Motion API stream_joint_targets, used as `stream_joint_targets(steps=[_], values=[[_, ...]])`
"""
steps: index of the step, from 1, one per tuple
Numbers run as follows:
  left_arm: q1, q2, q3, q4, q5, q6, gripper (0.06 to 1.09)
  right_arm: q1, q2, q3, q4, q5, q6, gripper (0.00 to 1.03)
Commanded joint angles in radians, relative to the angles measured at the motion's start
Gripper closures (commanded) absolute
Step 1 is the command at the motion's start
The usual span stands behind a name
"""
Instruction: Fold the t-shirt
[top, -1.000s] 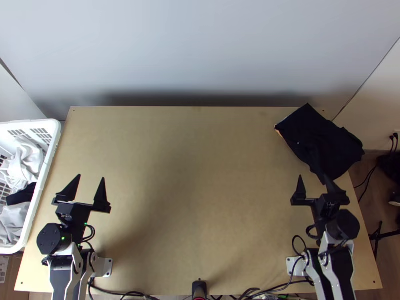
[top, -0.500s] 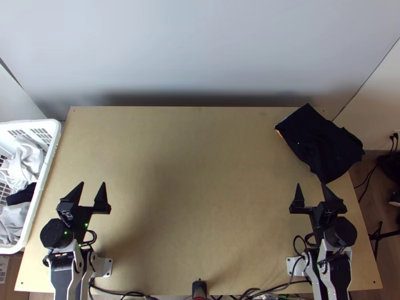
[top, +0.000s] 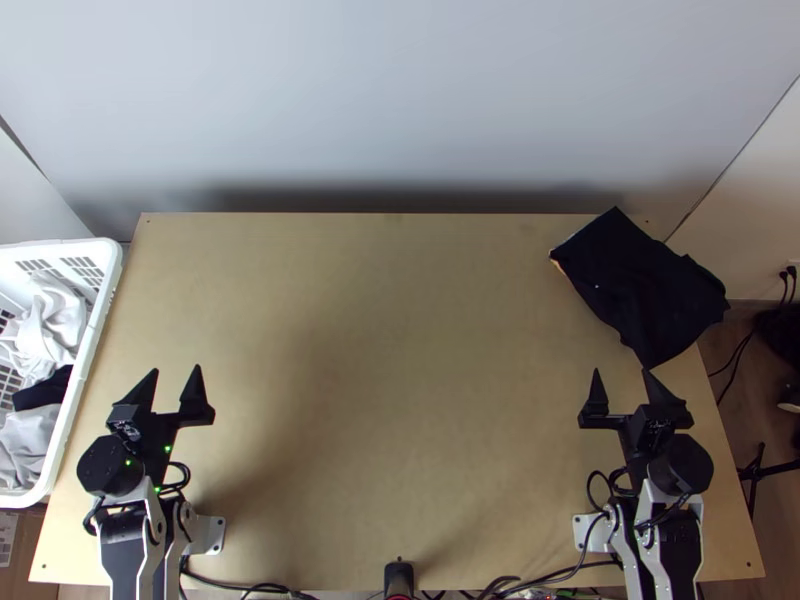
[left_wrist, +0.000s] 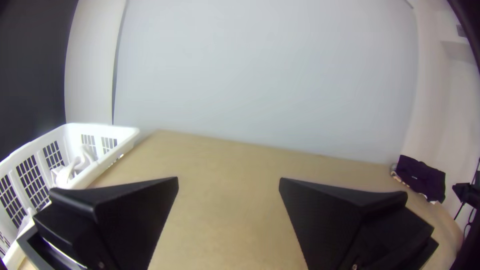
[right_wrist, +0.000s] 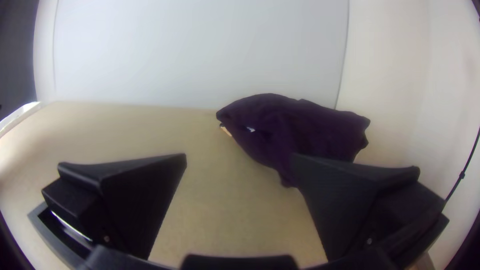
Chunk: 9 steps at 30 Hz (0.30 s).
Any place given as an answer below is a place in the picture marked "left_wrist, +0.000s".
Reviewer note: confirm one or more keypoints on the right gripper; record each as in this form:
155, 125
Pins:
467, 192

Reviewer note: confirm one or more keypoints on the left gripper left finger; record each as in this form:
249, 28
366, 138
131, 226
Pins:
120, 221

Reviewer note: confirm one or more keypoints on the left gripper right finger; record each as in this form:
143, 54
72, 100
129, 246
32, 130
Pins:
337, 225

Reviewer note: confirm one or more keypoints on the dark t-shirt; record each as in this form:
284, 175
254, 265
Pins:
422, 176

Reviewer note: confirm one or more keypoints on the heap of clothes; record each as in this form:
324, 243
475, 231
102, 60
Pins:
71, 172

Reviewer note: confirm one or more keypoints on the white laundry basket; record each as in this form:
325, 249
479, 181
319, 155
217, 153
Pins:
112, 132

